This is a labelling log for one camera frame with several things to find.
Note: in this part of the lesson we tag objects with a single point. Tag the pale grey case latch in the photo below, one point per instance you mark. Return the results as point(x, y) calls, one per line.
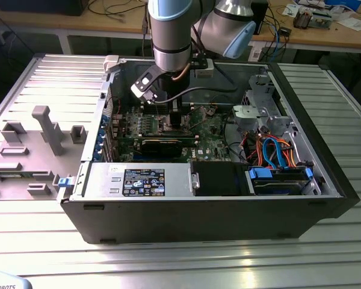
point(111, 63)

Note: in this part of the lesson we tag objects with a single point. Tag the large black box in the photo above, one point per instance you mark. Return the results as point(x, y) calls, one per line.
point(39, 7)

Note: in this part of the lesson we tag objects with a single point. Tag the small black box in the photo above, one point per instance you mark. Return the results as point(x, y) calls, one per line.
point(285, 31)

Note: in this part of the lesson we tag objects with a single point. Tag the silver metal drive cage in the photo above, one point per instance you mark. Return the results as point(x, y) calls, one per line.
point(246, 114)

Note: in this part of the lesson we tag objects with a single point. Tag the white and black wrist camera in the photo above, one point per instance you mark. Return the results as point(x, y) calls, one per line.
point(141, 85)

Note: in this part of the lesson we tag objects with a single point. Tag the black and grey PC case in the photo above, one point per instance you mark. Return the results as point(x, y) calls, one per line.
point(198, 219)

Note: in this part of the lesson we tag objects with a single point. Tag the pale grey wrist camera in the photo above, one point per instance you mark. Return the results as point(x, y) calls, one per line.
point(204, 72)

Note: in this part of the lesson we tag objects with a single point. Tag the black graphics card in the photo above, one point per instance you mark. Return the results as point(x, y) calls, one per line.
point(161, 148)

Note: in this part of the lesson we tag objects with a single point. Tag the grey parts rack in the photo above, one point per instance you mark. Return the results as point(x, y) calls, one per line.
point(33, 156)

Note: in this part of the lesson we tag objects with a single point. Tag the blue plastic clip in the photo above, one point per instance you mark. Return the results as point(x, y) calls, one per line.
point(64, 182)

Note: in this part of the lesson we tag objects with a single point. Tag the finned CPU cooler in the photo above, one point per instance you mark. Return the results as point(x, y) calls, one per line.
point(302, 19)

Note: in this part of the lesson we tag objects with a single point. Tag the silver power supply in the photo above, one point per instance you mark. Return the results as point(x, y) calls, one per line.
point(102, 180)

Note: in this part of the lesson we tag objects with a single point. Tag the blue disk carrier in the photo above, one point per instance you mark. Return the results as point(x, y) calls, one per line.
point(260, 174)

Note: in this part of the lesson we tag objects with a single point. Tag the small metal device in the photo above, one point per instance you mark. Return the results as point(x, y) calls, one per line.
point(322, 21)

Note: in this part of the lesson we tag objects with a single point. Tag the hard disk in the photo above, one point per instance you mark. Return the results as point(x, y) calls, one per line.
point(276, 189)

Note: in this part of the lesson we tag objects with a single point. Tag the black RAM slot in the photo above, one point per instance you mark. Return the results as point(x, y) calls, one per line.
point(186, 103)
point(186, 111)
point(186, 106)

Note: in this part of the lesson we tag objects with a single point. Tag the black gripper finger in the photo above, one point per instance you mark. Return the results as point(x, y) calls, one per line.
point(175, 123)

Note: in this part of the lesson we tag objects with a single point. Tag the white paper tag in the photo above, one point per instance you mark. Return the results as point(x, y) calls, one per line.
point(257, 54)

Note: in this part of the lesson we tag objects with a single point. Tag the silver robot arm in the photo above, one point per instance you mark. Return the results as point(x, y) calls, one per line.
point(171, 39)

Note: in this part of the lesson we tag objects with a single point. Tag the blue box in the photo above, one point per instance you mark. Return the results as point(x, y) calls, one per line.
point(346, 3)

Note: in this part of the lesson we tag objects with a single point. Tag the white papers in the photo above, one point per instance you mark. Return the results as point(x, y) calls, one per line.
point(353, 24)

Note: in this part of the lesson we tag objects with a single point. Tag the wooden workbench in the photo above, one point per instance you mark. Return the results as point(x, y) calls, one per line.
point(114, 25)

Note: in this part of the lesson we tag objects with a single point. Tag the green motherboard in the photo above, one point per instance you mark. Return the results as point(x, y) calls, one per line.
point(210, 141)

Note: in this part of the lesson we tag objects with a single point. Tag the CPU socket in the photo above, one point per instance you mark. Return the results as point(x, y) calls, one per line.
point(164, 123)

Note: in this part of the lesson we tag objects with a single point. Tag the round coin battery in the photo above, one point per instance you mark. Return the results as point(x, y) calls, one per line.
point(210, 112)

